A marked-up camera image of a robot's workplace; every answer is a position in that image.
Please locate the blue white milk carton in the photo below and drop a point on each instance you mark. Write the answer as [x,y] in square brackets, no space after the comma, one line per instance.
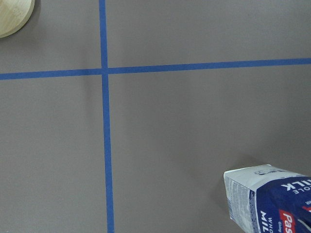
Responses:
[267,199]

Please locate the brown paper table mat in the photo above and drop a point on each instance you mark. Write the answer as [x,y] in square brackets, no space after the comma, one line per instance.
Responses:
[121,116]

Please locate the round wooden disc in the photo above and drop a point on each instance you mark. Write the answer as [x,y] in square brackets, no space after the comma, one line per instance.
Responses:
[14,14]

